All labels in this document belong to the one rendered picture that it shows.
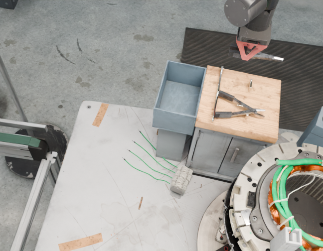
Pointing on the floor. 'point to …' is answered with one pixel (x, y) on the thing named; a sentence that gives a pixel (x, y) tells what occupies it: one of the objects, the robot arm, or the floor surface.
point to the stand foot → (60, 136)
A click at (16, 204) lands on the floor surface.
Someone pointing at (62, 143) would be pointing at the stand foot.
